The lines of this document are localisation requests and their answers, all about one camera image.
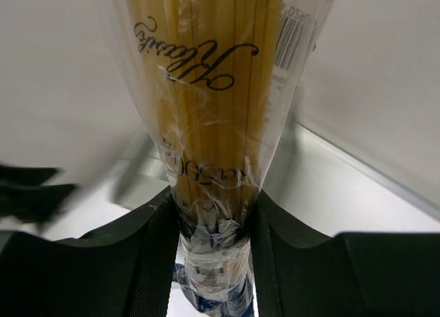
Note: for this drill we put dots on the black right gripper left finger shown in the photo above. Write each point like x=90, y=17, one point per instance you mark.
x=123, y=268

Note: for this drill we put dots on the spaghetti bag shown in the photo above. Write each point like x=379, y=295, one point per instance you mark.
x=215, y=79

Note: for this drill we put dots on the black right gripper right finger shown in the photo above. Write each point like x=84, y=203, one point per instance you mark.
x=302, y=272

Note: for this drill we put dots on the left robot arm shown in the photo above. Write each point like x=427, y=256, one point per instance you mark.
x=26, y=196

